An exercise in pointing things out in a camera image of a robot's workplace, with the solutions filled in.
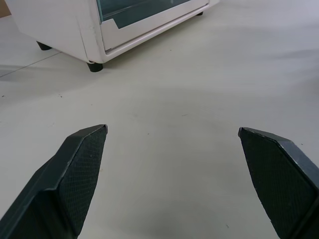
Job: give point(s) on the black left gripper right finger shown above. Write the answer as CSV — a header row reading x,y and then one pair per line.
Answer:
x,y
281,184

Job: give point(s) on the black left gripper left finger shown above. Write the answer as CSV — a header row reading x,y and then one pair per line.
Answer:
x,y
62,189

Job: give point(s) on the white toaster oven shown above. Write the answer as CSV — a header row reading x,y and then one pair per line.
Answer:
x,y
74,30

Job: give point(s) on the brown cardboard box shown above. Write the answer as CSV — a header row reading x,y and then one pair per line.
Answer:
x,y
4,8

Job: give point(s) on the white appliance glass door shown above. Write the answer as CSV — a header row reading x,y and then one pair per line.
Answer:
x,y
147,20

